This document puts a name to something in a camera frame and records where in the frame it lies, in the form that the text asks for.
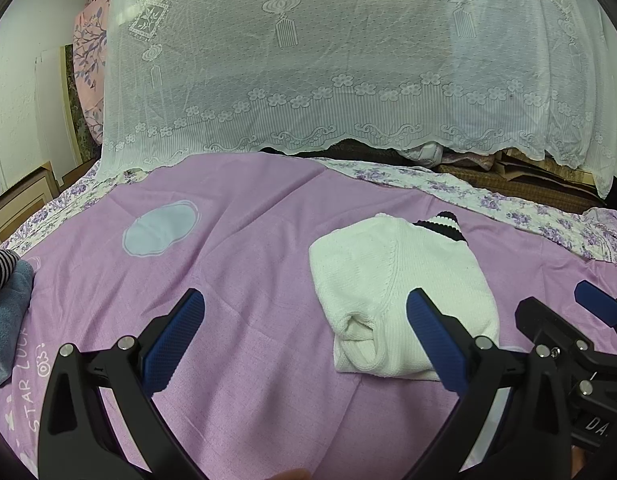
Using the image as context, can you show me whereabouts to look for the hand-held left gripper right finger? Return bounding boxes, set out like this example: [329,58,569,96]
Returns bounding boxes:
[406,287,575,480]

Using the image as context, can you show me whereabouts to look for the pink floral pillow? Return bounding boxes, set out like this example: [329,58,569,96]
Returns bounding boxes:
[72,0,114,147]

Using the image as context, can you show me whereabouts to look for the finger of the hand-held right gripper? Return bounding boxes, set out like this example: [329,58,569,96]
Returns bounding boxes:
[515,296,601,366]
[574,280,617,361]

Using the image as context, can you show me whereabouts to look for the wooden frame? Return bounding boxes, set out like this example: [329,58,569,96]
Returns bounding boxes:
[0,160,65,247]

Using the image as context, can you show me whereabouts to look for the purple floral bed sheet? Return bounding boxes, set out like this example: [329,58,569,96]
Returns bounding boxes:
[8,156,617,264]

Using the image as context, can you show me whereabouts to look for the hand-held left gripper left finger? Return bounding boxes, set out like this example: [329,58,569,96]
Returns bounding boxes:
[37,287,206,480]

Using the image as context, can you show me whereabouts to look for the white lace cover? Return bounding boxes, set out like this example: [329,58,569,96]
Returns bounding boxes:
[96,0,617,199]

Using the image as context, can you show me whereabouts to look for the blue-grey towel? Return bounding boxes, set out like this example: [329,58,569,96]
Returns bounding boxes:
[0,260,36,392]

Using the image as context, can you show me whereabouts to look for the brown woven mats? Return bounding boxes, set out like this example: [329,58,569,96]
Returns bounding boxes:
[435,147,610,211]

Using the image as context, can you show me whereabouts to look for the purple printed bed sheet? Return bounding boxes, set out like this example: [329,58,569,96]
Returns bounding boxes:
[0,152,617,480]

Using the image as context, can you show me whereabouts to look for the black white striped cloth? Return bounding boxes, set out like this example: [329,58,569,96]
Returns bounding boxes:
[0,248,20,306]

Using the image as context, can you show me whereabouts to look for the white knit sweater black stripes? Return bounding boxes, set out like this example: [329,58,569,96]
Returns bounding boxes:
[308,211,500,382]

